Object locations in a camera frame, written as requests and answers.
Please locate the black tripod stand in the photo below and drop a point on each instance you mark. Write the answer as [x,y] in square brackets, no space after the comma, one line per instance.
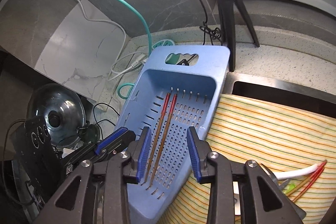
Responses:
[227,26]

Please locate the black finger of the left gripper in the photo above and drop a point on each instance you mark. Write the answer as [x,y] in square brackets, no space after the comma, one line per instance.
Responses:
[116,142]

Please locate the steel pot lid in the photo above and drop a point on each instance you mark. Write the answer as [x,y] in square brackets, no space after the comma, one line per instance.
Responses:
[62,110]

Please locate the black camera box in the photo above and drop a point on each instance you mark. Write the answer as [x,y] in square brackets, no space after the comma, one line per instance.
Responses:
[32,144]

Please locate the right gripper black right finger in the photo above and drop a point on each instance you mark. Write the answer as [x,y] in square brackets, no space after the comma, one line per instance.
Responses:
[261,201]

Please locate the white ceramic spoon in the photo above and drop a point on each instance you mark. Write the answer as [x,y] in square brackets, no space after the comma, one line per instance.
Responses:
[296,173]

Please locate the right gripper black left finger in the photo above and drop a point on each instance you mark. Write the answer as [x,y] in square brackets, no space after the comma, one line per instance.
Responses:
[76,199]

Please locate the green plastic spoon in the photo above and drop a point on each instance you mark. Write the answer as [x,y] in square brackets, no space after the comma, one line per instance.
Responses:
[290,187]

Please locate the striped yellow cloth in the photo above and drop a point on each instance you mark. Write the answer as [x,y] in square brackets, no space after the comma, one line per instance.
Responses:
[282,138]

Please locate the blue plastic utensil basket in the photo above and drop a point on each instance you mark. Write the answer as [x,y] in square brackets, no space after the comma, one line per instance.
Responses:
[196,73]

